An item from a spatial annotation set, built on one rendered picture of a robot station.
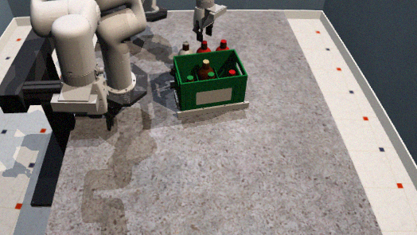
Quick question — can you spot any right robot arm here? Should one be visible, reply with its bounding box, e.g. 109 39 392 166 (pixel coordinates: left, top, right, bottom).
29 0 146 112

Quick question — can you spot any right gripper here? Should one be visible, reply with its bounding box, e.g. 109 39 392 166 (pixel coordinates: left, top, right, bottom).
57 74 123 131

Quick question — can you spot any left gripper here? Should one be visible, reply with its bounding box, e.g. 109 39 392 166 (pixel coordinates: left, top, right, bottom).
193 6 215 42

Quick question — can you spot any brown bottle with red cap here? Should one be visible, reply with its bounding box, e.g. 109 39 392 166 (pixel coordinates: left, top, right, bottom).
227 70 236 77

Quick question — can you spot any white bottle with brown cap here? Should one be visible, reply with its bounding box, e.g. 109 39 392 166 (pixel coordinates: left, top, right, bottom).
178 41 193 55

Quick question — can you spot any orange-brown bottle with green cap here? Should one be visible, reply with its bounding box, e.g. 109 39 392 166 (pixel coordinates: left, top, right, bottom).
206 72 215 80

